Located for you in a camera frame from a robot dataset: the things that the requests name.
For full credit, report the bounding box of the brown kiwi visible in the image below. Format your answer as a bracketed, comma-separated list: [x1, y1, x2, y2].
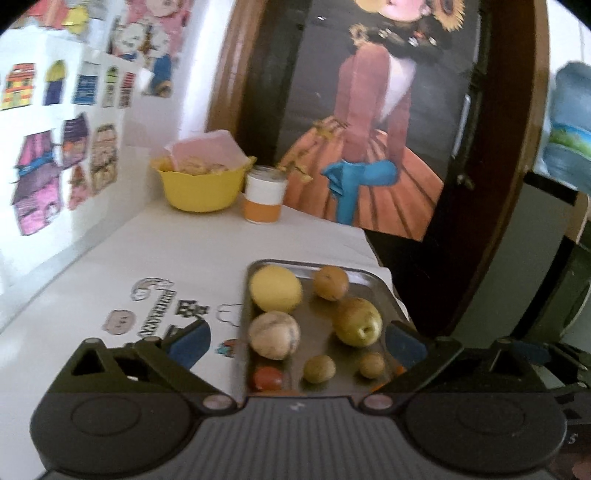
[359, 352, 386, 380]
[304, 355, 337, 384]

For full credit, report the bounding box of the red tomato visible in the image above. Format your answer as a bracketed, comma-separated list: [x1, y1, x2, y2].
[252, 366, 283, 392]

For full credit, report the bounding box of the striped pepino melon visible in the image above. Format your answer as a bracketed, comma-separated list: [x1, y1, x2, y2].
[247, 311, 301, 361]

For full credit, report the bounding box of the white printed table cloth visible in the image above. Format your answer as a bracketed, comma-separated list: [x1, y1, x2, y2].
[1, 201, 392, 479]

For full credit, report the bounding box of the metal tray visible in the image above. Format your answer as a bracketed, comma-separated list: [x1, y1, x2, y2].
[235, 259, 410, 401]

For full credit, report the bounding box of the orange in tray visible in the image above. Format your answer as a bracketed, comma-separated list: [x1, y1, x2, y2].
[312, 265, 349, 302]

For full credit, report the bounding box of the yellow lemon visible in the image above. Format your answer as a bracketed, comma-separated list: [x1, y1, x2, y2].
[249, 265, 304, 313]

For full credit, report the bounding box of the yellow plastic bowl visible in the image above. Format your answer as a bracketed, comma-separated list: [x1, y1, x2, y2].
[150, 156, 256, 213]

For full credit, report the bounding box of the white orange cup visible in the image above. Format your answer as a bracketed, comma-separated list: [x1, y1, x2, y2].
[243, 166, 287, 224]

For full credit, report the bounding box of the striped melon in bowl right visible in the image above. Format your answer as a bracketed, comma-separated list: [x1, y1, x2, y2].
[208, 164, 228, 174]

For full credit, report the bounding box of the striped melon in bowl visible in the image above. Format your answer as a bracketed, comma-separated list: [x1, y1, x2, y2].
[178, 157, 209, 176]
[208, 164, 228, 174]

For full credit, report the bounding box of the striped melon in bowl left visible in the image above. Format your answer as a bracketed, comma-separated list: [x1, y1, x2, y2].
[178, 157, 209, 176]

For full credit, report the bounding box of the blue water bottle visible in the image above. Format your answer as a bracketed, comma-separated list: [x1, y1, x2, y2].
[543, 62, 590, 194]

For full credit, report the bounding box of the framed lady painting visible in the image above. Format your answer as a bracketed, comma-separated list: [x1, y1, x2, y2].
[208, 1, 549, 298]

